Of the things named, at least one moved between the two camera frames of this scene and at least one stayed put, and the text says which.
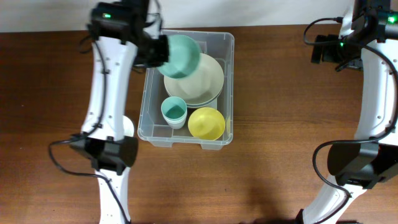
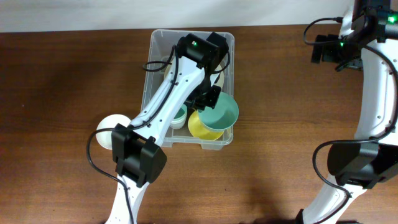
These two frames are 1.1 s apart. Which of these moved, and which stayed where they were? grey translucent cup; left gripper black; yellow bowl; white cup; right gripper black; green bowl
Moved: green bowl; left gripper black
Stayed: white cup; right gripper black; grey translucent cup; yellow bowl
